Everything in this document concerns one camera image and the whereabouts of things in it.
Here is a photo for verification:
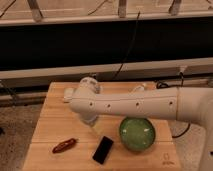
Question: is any white plastic bottle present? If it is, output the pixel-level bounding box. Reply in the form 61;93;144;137
132;83;146;92

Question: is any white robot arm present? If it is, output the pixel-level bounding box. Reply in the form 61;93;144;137
69;77;213;171

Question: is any black smartphone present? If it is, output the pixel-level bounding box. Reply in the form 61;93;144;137
93;136;113;164

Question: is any black hanging cable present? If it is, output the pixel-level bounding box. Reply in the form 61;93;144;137
111;10;141;81

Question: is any black cable near robot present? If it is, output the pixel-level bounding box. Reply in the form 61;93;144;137
155;71;192;139

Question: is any green bowl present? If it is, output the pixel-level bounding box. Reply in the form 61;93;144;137
119;117;156;152

